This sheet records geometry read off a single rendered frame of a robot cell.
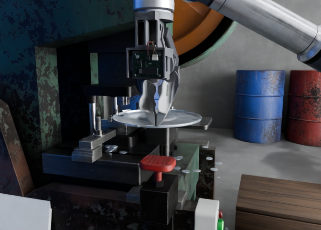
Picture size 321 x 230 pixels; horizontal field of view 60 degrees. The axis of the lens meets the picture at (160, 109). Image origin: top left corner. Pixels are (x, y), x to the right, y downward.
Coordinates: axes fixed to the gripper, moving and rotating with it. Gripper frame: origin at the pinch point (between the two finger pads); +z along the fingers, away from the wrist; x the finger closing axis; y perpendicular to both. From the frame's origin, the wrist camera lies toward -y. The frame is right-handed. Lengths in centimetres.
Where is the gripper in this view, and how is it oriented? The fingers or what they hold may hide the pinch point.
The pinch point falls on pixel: (157, 119)
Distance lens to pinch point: 56.3
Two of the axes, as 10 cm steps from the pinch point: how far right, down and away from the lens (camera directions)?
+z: 0.0, 9.9, 1.6
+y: -2.8, 1.6, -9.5
